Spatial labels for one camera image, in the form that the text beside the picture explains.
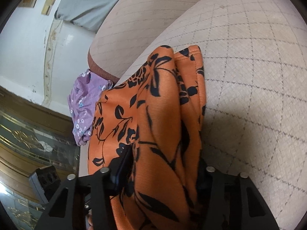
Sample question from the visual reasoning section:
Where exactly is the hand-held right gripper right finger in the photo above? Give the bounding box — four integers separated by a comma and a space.
197, 159, 280, 230

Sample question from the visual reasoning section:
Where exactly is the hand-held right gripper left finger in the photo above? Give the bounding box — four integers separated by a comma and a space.
36, 148, 132, 230

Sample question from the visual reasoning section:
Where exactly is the orange black floral cloth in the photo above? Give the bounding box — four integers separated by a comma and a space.
87, 45, 207, 230

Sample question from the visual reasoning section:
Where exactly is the wooden glass-door cabinet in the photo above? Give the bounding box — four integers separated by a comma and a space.
0, 86, 81, 230

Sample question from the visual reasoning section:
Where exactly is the purple floral cloth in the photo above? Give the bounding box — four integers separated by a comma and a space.
68, 69, 114, 146

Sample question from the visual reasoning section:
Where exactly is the beige checked sofa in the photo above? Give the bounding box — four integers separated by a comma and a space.
79, 0, 305, 230

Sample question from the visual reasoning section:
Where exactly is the grey cushion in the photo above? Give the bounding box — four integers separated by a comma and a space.
55, 0, 135, 31

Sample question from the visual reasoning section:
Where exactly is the yellow wall frame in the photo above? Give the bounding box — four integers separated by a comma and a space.
41, 0, 59, 15

